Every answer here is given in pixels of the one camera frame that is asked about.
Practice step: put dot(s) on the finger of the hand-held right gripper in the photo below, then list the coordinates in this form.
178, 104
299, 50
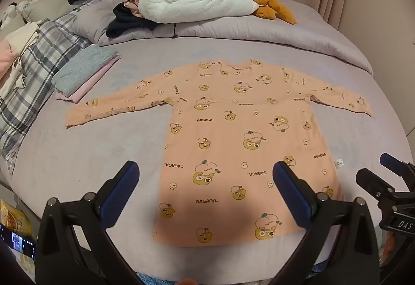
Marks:
397, 163
373, 182

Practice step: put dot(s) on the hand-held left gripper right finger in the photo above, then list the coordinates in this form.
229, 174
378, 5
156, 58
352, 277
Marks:
288, 191

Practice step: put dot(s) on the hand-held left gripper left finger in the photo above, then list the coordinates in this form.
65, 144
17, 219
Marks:
120, 187

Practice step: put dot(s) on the pink duck print shirt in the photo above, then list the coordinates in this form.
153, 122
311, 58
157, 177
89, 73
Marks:
227, 142

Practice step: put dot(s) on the folded pink garment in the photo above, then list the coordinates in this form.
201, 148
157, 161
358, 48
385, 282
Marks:
82, 94

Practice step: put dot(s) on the yellow snack packet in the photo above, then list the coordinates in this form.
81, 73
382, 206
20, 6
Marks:
14, 217

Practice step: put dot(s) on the black device with lit screen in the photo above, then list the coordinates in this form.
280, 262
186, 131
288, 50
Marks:
19, 242

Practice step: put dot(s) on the folded grey garment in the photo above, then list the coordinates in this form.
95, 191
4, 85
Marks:
81, 67

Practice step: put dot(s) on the grey plaid blanket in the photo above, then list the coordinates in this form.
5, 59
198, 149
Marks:
39, 83

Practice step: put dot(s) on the dark navy cloth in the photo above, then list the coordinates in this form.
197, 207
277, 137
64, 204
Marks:
126, 25

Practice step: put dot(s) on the lavender comforter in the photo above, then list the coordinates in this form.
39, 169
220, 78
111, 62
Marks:
227, 32

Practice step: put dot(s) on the pink fluffy cloth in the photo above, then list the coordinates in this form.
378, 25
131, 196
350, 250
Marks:
6, 58

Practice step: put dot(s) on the cream garment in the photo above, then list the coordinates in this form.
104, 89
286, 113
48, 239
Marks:
19, 38

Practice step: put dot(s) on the grey green pillow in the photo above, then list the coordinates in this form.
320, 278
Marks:
48, 6

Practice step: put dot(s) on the white goose plush toy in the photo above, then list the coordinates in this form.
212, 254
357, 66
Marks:
201, 2

